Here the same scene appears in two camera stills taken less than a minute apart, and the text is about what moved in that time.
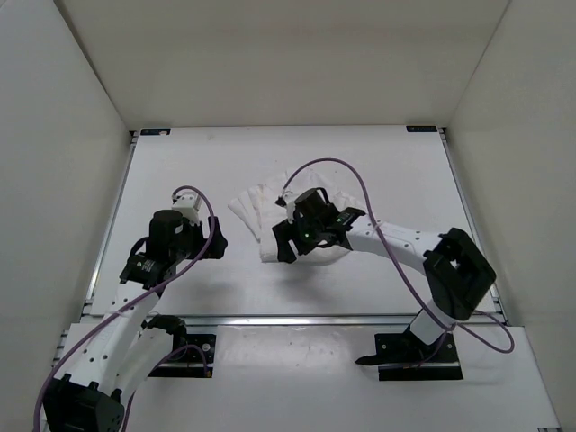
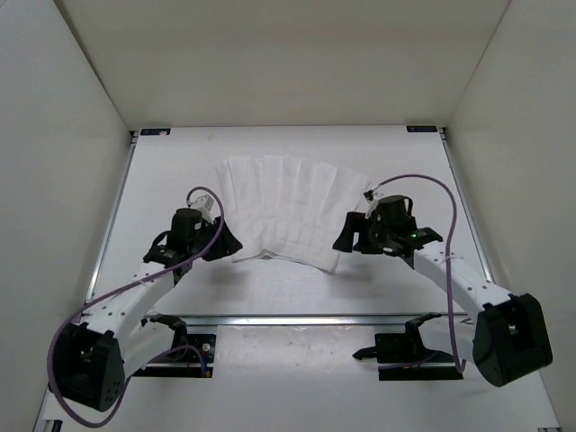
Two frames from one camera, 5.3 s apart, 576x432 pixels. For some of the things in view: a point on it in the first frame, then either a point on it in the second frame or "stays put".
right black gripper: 284,231 → 355,222
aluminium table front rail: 310,319 stays put
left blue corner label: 155,131 stays put
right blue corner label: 421,129 stays put
